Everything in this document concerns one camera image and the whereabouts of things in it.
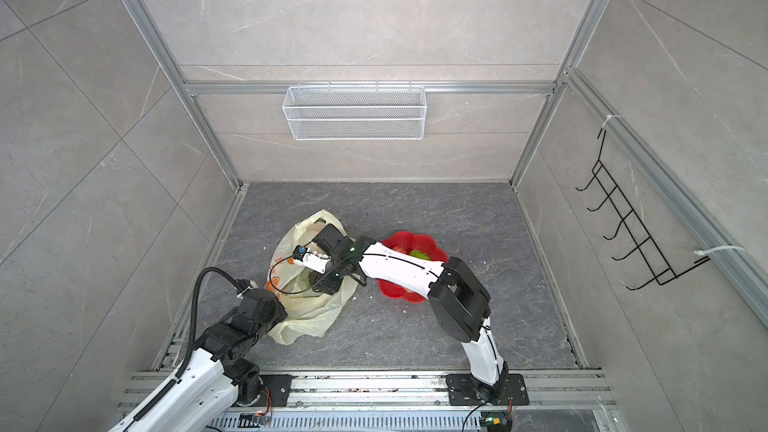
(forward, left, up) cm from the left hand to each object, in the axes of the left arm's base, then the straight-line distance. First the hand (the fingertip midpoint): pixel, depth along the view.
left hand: (281, 299), depth 84 cm
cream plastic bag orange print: (-5, -9, +1) cm, 10 cm away
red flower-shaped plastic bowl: (+19, -39, -2) cm, 43 cm away
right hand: (+5, -12, +4) cm, 13 cm away
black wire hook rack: (-3, -86, +28) cm, 91 cm away
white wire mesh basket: (+55, -22, +25) cm, 64 cm away
